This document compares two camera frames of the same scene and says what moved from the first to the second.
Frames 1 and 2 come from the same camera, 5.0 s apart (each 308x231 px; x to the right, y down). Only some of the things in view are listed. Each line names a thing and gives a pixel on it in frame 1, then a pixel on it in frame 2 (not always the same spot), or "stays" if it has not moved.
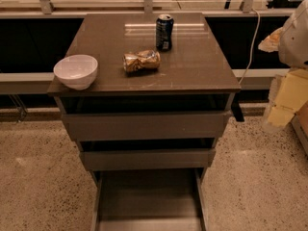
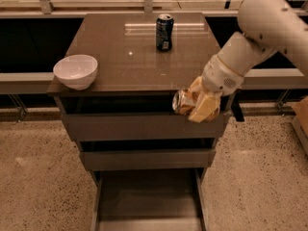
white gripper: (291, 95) -> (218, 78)
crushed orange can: (141, 61) -> (184, 101)
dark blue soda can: (164, 31) stays
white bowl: (76, 71) stays
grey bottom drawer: (149, 199) stays
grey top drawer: (146, 126) stays
